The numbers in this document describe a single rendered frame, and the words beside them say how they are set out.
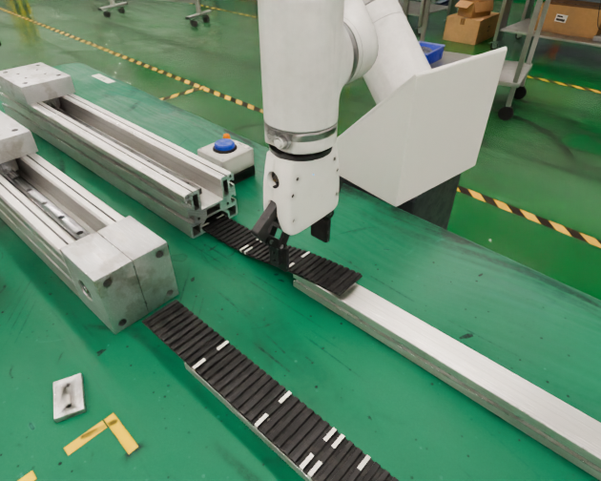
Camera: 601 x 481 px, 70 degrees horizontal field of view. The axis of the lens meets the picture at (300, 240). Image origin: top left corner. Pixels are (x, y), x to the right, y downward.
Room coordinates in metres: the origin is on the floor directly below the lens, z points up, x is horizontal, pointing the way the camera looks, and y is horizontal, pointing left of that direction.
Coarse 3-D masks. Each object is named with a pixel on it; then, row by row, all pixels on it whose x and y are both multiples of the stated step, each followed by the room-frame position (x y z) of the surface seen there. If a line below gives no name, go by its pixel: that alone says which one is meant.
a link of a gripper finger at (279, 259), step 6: (270, 240) 0.42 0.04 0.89; (276, 240) 0.43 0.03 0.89; (270, 246) 0.44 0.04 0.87; (276, 246) 0.43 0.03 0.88; (270, 252) 0.44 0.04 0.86; (276, 252) 0.43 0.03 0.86; (282, 252) 0.43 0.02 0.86; (288, 252) 0.43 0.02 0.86; (270, 258) 0.44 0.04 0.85; (276, 258) 0.43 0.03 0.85; (282, 258) 0.43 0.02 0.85; (288, 258) 0.43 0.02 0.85; (276, 264) 0.43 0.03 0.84; (282, 264) 0.43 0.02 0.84; (288, 264) 0.43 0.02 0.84; (282, 270) 0.43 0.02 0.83; (288, 270) 0.43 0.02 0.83
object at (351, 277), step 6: (354, 270) 0.44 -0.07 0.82; (342, 276) 0.43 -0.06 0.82; (348, 276) 0.43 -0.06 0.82; (354, 276) 0.43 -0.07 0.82; (360, 276) 0.43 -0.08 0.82; (336, 282) 0.42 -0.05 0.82; (342, 282) 0.42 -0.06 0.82; (348, 282) 0.42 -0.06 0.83; (354, 282) 0.42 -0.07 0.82; (330, 288) 0.41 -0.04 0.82; (336, 288) 0.41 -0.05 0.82; (342, 288) 0.40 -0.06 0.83; (336, 294) 0.40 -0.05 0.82
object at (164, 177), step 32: (0, 96) 1.09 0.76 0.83; (64, 96) 1.00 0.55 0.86; (32, 128) 0.98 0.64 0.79; (64, 128) 0.84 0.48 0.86; (96, 128) 0.91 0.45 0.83; (128, 128) 0.82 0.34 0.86; (96, 160) 0.76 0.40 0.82; (128, 160) 0.68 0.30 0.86; (160, 160) 0.74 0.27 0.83; (192, 160) 0.68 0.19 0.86; (128, 192) 0.70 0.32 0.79; (160, 192) 0.61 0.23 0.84; (192, 192) 0.58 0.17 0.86; (224, 192) 0.63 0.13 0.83; (192, 224) 0.57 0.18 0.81
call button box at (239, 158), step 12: (240, 144) 0.80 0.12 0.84; (204, 156) 0.76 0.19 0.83; (216, 156) 0.75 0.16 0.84; (228, 156) 0.75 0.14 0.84; (240, 156) 0.76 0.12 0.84; (252, 156) 0.78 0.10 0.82; (228, 168) 0.73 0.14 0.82; (240, 168) 0.76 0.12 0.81; (252, 168) 0.78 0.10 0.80; (240, 180) 0.75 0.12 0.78
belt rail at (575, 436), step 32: (320, 288) 0.42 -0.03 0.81; (352, 288) 0.42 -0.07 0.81; (352, 320) 0.38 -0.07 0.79; (384, 320) 0.36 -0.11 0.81; (416, 320) 0.36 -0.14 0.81; (416, 352) 0.32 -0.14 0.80; (448, 352) 0.31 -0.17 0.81; (448, 384) 0.29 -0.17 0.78; (480, 384) 0.27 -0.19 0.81; (512, 384) 0.27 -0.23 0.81; (512, 416) 0.25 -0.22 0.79; (544, 416) 0.24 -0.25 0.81; (576, 416) 0.24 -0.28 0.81; (576, 448) 0.21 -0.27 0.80
